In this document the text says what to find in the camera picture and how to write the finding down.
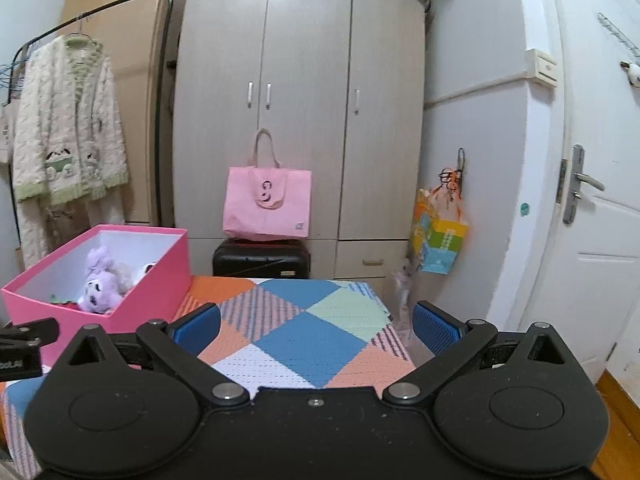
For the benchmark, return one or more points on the pink storage box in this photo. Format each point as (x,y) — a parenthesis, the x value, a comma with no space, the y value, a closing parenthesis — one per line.
(160,290)

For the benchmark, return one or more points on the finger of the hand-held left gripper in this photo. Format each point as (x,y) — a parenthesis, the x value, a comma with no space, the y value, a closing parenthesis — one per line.
(30,332)

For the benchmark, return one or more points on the white hanging ornament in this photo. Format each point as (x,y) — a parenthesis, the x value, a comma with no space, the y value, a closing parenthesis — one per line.
(634,74)

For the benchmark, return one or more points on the metal door hook rail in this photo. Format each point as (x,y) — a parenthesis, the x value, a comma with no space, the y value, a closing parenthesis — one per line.
(617,35)

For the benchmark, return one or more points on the cream fleece jacket green trim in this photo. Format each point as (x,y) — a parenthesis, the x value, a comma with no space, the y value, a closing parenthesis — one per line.
(60,110)

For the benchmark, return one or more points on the beige three-door wardrobe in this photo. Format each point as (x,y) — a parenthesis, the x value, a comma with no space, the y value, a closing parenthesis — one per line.
(310,60)

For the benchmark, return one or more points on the cream light switch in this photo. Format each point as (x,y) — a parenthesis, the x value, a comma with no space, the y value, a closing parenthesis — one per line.
(542,66)

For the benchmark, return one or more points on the white door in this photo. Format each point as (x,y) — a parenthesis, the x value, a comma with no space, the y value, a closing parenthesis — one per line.
(600,285)

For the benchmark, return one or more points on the white fluffy plush toy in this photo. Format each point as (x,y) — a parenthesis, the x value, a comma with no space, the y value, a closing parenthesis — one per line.
(124,274)

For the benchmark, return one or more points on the teal sticker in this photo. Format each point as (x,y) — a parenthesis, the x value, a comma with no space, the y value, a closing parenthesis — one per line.
(524,209)

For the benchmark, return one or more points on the large cardboard box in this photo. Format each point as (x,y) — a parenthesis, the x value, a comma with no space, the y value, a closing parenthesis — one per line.
(130,35)

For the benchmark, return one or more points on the pink tote bag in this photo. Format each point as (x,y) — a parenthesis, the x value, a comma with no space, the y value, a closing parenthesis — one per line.
(265,215)

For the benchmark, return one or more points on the purple plush toy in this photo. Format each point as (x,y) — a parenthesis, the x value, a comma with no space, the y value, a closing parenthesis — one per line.
(97,290)

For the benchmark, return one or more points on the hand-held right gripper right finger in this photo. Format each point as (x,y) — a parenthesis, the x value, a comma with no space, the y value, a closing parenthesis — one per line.
(435,332)

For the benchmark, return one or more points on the beige canvas tote bag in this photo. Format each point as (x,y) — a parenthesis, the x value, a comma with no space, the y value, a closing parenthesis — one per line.
(6,135)

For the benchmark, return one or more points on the colourful paper gift bag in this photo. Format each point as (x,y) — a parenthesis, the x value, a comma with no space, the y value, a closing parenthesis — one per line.
(440,245)

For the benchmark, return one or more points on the clear plastic bag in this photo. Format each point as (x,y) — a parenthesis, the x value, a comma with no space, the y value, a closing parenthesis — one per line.
(402,290)

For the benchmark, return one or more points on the cream fleece pants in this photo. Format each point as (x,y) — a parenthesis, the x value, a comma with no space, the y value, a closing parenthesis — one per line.
(35,230)

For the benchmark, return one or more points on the black clothes rack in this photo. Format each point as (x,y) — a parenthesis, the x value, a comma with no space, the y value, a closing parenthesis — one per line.
(162,110)

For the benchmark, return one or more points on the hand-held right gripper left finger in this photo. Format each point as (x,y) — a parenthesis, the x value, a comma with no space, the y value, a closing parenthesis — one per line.
(200,322)

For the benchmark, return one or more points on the black suitcase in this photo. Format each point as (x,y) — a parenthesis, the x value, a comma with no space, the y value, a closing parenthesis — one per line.
(250,260)

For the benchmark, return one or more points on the patchwork blanket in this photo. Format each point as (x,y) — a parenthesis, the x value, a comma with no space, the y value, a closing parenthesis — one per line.
(310,340)

